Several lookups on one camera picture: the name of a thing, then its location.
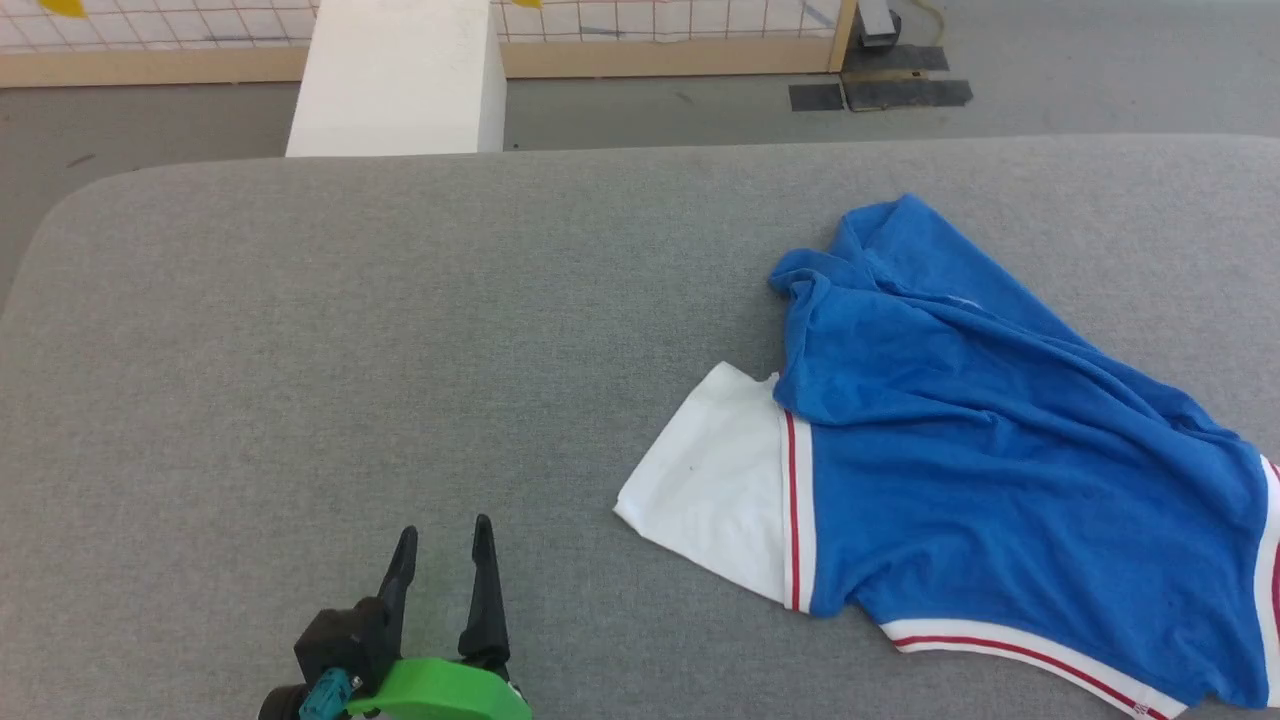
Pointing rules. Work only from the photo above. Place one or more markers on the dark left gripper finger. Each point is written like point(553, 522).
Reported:
point(486, 610)
point(402, 575)

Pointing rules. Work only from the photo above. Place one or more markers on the wood-framed grid partition lemon print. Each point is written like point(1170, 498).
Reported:
point(650, 58)

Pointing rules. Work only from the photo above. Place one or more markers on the grey metal stand foot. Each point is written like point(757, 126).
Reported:
point(877, 25)

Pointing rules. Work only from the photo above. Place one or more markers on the blue basketball jersey white trim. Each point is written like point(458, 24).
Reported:
point(950, 450)

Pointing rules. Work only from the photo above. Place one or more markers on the small black floor mat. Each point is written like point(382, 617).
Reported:
point(817, 97)

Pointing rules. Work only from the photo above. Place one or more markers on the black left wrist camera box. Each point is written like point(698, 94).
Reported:
point(340, 640)

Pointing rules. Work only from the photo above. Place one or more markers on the long black floor mat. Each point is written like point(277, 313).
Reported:
point(908, 94)

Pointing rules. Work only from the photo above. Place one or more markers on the white rectangular box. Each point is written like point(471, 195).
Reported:
point(400, 90)

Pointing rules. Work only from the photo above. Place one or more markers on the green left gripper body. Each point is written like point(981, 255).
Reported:
point(440, 695)

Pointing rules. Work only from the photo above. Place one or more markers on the dark grey floor mat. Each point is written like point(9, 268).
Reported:
point(895, 58)

